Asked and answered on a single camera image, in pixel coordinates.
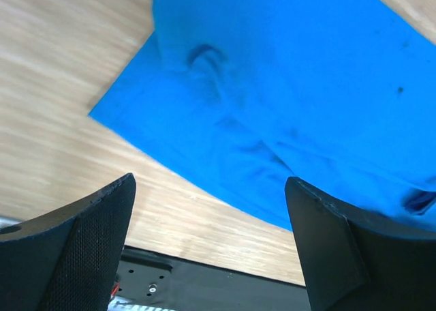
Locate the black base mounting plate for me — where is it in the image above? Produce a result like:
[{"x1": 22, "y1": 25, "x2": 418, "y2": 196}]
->
[{"x1": 108, "y1": 246, "x2": 311, "y2": 311}]

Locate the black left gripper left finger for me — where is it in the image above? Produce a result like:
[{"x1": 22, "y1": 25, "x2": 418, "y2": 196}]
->
[{"x1": 1, "y1": 173, "x2": 136, "y2": 310}]

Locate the blue t shirt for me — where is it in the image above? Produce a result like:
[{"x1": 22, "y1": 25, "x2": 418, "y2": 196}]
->
[{"x1": 90, "y1": 0, "x2": 435, "y2": 230}]

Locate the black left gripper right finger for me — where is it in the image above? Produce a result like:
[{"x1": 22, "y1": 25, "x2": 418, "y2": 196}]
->
[{"x1": 285, "y1": 177, "x2": 435, "y2": 310}]

